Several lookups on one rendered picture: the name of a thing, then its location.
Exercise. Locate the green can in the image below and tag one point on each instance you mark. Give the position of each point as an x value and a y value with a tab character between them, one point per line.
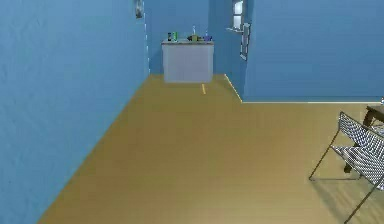
175	36

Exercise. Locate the white counter cabinet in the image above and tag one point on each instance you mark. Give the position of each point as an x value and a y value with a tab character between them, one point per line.
188	61

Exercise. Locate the yellow green box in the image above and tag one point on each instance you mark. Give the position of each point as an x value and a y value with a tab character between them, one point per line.
193	38

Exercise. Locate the clear spray bottle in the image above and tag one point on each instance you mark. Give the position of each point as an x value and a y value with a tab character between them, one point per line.
193	31

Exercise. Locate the bright window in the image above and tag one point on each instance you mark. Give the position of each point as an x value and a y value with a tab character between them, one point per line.
238	14

